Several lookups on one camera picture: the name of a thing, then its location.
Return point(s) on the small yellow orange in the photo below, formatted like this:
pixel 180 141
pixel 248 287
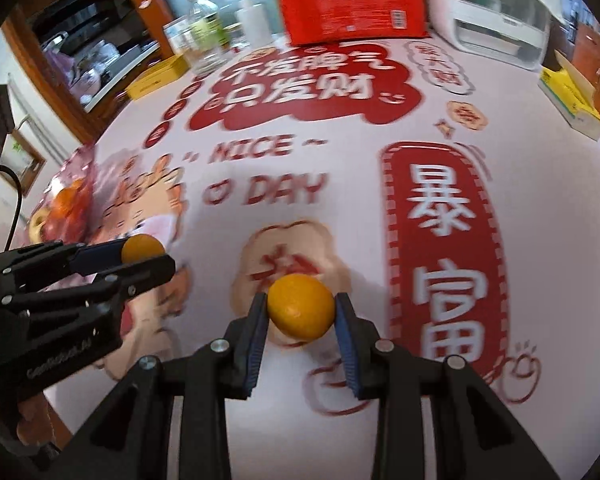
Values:
pixel 301 307

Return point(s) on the wooden kitchen cabinet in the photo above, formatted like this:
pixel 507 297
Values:
pixel 79 54

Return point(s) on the pink plastic fruit tray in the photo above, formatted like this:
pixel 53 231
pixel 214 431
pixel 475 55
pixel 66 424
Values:
pixel 80 165

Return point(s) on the printed white red tablecloth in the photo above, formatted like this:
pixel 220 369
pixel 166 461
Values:
pixel 443 192

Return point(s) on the red snack package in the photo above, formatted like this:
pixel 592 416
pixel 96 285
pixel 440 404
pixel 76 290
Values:
pixel 310 22

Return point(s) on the white blue carton box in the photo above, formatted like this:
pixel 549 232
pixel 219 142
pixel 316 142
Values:
pixel 175 33

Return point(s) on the yellow rectangular tin box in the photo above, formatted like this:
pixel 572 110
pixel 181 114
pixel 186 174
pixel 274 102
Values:
pixel 157 76

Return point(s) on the white bread box appliance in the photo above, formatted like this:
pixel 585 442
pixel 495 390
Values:
pixel 511 31

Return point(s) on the red apple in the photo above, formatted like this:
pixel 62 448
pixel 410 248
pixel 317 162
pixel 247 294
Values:
pixel 69 228

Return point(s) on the clear bottle yellow-green label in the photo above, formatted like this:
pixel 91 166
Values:
pixel 206 26

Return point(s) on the white squeeze bottle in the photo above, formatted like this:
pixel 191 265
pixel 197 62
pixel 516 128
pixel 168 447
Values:
pixel 254 23

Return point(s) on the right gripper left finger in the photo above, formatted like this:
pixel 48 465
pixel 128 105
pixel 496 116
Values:
pixel 128 435

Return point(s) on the yellow tissue box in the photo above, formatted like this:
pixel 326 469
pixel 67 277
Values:
pixel 573 96

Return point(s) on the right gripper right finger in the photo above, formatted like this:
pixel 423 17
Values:
pixel 432 413

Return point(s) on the small yellow-orange mandarin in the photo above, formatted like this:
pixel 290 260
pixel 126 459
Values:
pixel 140 247

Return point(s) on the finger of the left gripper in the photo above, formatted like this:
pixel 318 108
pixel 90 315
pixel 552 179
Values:
pixel 80 257
pixel 25 287

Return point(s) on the large orange mandarin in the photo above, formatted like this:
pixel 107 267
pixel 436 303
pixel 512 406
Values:
pixel 71 199

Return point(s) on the clear glass tumbler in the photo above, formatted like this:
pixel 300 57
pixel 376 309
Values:
pixel 204 62

